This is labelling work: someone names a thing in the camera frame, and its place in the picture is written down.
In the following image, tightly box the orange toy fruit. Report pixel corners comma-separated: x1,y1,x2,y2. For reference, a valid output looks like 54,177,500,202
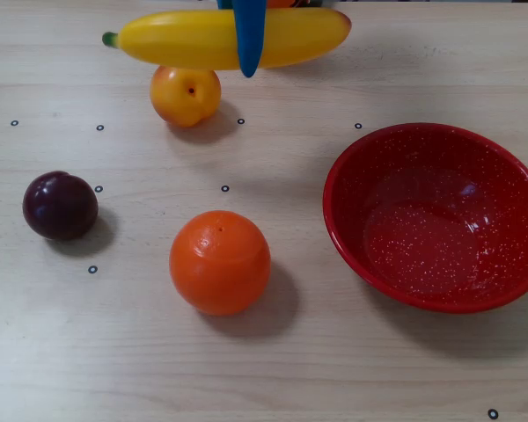
168,209,273,317

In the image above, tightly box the dark purple toy plum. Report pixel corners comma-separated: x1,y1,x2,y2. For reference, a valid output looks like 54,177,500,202
22,171,99,242

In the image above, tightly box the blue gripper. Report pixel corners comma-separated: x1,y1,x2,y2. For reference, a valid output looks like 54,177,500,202
216,0,268,79

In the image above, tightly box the yellow toy banana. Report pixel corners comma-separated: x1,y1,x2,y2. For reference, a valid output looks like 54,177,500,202
101,7,353,72

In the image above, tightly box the yellow orange toy peach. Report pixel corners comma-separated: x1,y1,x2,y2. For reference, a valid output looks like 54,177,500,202
149,65,223,128

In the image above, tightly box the red speckled bowl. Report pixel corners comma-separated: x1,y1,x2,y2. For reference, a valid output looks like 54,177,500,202
322,122,528,315

